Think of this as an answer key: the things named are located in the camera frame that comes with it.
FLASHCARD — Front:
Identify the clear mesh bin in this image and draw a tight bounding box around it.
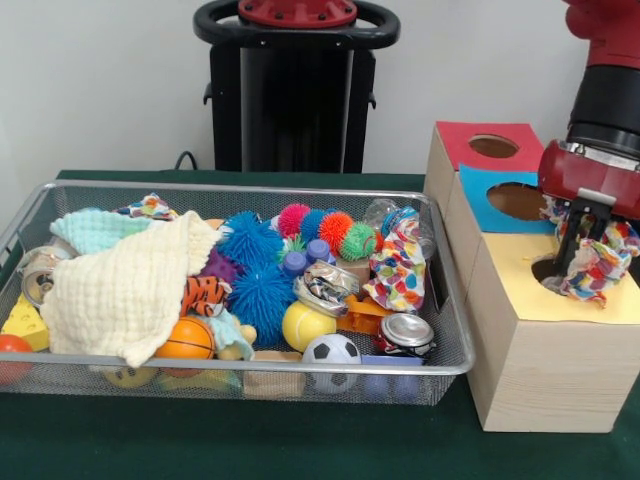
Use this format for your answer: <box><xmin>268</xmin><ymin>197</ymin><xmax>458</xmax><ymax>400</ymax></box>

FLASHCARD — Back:
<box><xmin>0</xmin><ymin>180</ymin><xmax>476</xmax><ymax>406</ymax></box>

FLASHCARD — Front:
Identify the yellow tennis ball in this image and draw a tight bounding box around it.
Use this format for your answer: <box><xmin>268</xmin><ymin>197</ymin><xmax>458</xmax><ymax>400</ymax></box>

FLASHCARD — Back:
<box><xmin>282</xmin><ymin>302</ymin><xmax>339</xmax><ymax>353</ymax></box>

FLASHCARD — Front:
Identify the blue spiky rubber ball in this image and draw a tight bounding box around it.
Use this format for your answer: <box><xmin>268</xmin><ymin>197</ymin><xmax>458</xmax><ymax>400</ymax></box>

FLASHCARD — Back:
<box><xmin>228</xmin><ymin>262</ymin><xmax>296</xmax><ymax>346</ymax></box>
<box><xmin>217</xmin><ymin>210</ymin><xmax>286</xmax><ymax>271</ymax></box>

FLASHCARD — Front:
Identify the orange toy basketball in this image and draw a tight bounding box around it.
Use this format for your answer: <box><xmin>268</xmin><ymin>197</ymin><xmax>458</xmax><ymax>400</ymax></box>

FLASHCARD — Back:
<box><xmin>154</xmin><ymin>318</ymin><xmax>216</xmax><ymax>361</ymax></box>

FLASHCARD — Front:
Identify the crushed red drink can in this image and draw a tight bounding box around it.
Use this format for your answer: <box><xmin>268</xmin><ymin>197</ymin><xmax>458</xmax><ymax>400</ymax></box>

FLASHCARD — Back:
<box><xmin>374</xmin><ymin>312</ymin><xmax>438</xmax><ymax>359</ymax></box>

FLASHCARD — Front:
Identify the yellow cheese wedge toy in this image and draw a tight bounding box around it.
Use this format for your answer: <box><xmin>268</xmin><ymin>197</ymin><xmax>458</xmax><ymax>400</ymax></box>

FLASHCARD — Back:
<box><xmin>0</xmin><ymin>295</ymin><xmax>49</xmax><ymax>353</ymax></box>

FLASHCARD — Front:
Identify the striped tiger plush toy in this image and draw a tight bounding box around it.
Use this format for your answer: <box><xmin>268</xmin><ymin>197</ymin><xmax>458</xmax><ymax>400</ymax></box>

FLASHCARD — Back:
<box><xmin>180</xmin><ymin>275</ymin><xmax>233</xmax><ymax>319</ymax></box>

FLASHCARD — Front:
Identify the red ball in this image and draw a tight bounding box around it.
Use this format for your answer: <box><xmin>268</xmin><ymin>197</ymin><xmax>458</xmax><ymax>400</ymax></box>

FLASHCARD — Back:
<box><xmin>0</xmin><ymin>334</ymin><xmax>33</xmax><ymax>386</ymax></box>

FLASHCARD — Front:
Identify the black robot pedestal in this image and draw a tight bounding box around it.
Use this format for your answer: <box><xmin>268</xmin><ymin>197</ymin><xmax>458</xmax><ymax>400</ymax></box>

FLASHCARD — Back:
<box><xmin>193</xmin><ymin>0</ymin><xmax>401</xmax><ymax>173</ymax></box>

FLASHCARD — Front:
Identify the cream knitted cloth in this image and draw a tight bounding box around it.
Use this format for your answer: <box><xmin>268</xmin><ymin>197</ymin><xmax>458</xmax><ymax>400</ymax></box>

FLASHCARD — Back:
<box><xmin>40</xmin><ymin>212</ymin><xmax>221</xmax><ymax>368</ymax></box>

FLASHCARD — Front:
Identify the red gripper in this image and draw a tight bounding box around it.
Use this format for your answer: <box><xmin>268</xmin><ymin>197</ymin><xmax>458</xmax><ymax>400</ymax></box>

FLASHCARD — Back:
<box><xmin>538</xmin><ymin>140</ymin><xmax>640</xmax><ymax>281</ymax></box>

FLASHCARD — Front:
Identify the multicolour patterned cloth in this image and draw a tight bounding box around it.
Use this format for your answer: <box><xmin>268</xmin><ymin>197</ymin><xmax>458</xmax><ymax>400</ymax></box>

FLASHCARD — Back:
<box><xmin>365</xmin><ymin>215</ymin><xmax>429</xmax><ymax>314</ymax></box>

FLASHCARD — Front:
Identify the silver drink can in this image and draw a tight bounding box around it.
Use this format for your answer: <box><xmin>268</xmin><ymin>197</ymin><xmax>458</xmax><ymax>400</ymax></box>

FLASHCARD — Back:
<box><xmin>18</xmin><ymin>245</ymin><xmax>61</xmax><ymax>309</ymax></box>

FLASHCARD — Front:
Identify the black and white soccer ball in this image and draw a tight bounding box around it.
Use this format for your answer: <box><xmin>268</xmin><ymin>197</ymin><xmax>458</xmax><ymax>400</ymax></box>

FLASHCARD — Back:
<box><xmin>303</xmin><ymin>333</ymin><xmax>363</xmax><ymax>394</ymax></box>

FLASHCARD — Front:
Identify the wooden box with three holes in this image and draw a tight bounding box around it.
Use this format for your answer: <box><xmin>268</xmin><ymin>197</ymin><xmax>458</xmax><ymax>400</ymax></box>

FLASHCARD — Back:
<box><xmin>423</xmin><ymin>122</ymin><xmax>640</xmax><ymax>434</ymax></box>

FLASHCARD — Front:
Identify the small multicolour cloth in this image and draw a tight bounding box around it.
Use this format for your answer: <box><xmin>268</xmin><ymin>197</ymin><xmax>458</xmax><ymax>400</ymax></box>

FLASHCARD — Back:
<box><xmin>540</xmin><ymin>195</ymin><xmax>640</xmax><ymax>306</ymax></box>

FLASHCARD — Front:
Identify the mint green cloth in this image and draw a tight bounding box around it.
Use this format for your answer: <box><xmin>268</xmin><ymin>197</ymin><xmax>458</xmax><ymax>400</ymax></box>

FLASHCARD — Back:
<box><xmin>50</xmin><ymin>207</ymin><xmax>151</xmax><ymax>256</ymax></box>

